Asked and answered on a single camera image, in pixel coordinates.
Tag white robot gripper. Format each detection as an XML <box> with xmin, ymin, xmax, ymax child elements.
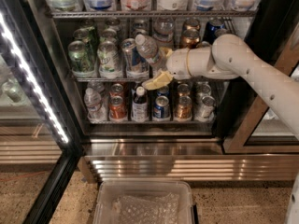
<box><xmin>142</xmin><ymin>47</ymin><xmax>191</xmax><ymax>91</ymax></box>

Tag clear water bottle shelf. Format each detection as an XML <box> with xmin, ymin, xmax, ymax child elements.
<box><xmin>135</xmin><ymin>34</ymin><xmax>165</xmax><ymax>70</ymax></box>

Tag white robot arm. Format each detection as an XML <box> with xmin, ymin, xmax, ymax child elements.
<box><xmin>145</xmin><ymin>35</ymin><xmax>299</xmax><ymax>224</ymax></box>

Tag rear water bottle middle shelf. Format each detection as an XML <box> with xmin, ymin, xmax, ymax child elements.
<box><xmin>152</xmin><ymin>17</ymin><xmax>175</xmax><ymax>49</ymax></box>

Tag dark juice bottle white cap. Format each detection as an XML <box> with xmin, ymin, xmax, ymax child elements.
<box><xmin>132</xmin><ymin>86</ymin><xmax>148</xmax><ymax>122</ymax></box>

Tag bottom shelf water bottle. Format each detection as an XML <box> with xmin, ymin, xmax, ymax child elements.
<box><xmin>84</xmin><ymin>88</ymin><xmax>107</xmax><ymax>122</ymax></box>

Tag glass fridge door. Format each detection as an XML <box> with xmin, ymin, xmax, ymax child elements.
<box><xmin>0</xmin><ymin>0</ymin><xmax>78</xmax><ymax>224</ymax></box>

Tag front silver blue can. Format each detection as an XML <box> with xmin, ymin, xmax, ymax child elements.
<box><xmin>121</xmin><ymin>38</ymin><xmax>149</xmax><ymax>78</ymax></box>

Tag front gold can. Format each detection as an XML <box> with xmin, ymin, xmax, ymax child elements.
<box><xmin>196</xmin><ymin>41</ymin><xmax>211</xmax><ymax>49</ymax></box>

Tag gold can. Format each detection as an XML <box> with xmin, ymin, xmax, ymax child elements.
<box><xmin>175</xmin><ymin>96</ymin><xmax>192</xmax><ymax>120</ymax></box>
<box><xmin>196</xmin><ymin>41</ymin><xmax>211</xmax><ymax>49</ymax></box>

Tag bottom blue pepsi can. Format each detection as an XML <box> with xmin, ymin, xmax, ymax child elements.
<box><xmin>153</xmin><ymin>95</ymin><xmax>170</xmax><ymax>119</ymax></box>

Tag bottom gold can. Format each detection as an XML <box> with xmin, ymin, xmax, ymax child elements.
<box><xmin>175</xmin><ymin>96</ymin><xmax>192</xmax><ymax>120</ymax></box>

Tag front 7up can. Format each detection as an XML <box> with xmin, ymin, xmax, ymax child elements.
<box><xmin>97</xmin><ymin>41</ymin><xmax>122</xmax><ymax>78</ymax></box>

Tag bottom silver can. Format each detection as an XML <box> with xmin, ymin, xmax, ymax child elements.
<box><xmin>195</xmin><ymin>95</ymin><xmax>216</xmax><ymax>122</ymax></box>

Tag bottom orange soda can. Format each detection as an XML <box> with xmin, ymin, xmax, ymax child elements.
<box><xmin>109</xmin><ymin>96</ymin><xmax>127</xmax><ymax>121</ymax></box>

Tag front green soda can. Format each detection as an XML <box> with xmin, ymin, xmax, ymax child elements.
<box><xmin>68</xmin><ymin>40</ymin><xmax>94</xmax><ymax>78</ymax></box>

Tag white led light strip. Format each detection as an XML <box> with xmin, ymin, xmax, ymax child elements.
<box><xmin>0</xmin><ymin>12</ymin><xmax>69</xmax><ymax>144</ymax></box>

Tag clear plastic bin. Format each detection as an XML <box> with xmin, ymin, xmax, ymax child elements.
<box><xmin>93</xmin><ymin>180</ymin><xmax>198</xmax><ymax>224</ymax></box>

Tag bubble wrap sheet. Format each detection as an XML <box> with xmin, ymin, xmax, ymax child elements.
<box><xmin>112</xmin><ymin>192</ymin><xmax>179</xmax><ymax>224</ymax></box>

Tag middle wire shelf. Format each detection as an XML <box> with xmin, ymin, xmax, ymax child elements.
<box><xmin>71</xmin><ymin>77</ymin><xmax>148</xmax><ymax>82</ymax></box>

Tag wire shelf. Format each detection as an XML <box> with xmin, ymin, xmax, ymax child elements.
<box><xmin>71</xmin><ymin>77</ymin><xmax>148</xmax><ymax>82</ymax></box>
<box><xmin>50</xmin><ymin>10</ymin><xmax>256</xmax><ymax>19</ymax></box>

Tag upper wire shelf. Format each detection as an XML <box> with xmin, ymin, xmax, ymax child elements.
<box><xmin>50</xmin><ymin>10</ymin><xmax>256</xmax><ymax>19</ymax></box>

